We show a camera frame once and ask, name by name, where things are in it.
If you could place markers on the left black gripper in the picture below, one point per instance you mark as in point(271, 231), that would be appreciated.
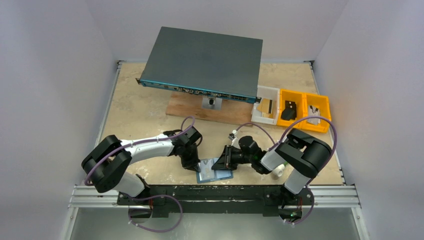
point(192, 164)

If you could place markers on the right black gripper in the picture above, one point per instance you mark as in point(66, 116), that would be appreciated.
point(226, 157)

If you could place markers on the blue card holder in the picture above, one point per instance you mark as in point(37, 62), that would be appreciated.
point(220, 175)

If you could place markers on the grey card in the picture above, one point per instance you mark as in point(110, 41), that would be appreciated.
point(270, 107)

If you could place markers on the white diamond VIP card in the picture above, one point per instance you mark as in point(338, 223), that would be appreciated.
point(313, 111)

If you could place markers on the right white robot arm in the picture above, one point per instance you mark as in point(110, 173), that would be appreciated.
point(307, 155)

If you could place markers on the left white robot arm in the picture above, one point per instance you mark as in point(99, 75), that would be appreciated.
point(106, 165)

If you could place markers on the wooden board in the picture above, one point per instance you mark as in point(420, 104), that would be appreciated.
point(231, 112)

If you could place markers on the white pvc pipe fitting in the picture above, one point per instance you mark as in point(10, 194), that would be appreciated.
point(278, 171)

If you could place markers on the amber item in tray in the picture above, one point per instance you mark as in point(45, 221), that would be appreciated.
point(263, 108)

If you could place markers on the white tray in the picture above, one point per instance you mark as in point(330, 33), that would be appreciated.
point(270, 93)

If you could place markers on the black block in bin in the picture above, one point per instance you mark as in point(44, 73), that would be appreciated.
point(290, 105)

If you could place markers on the yellow bin left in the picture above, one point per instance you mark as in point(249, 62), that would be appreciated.
point(299, 98)

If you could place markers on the yellow bin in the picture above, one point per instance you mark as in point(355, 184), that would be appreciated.
point(299, 98)
point(316, 105)

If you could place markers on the yellow bin right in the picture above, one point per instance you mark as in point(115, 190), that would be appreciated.
point(316, 105)

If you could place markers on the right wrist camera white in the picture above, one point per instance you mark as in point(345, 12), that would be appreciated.
point(234, 139)

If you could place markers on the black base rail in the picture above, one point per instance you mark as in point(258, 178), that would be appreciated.
point(266, 200)

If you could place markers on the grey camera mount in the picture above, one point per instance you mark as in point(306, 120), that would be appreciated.
point(211, 103)

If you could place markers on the grey network switch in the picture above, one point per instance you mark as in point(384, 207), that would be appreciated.
point(204, 64)

